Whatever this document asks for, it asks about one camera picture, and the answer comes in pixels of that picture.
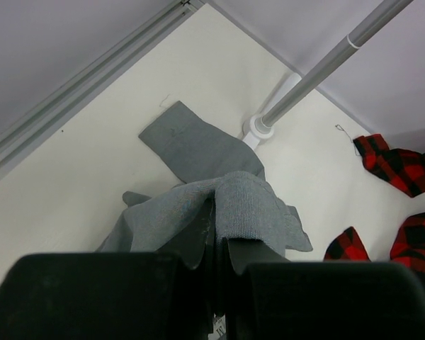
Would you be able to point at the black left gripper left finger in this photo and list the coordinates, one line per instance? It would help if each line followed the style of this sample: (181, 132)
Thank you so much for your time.
(163, 294)

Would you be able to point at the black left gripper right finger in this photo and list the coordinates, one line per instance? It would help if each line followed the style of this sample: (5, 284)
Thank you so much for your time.
(270, 297)

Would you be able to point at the grey shirt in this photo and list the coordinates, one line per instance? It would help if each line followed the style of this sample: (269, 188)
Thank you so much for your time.
(211, 165)

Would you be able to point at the white and silver clothes rack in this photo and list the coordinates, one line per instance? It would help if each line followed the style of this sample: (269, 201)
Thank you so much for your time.
(259, 128)

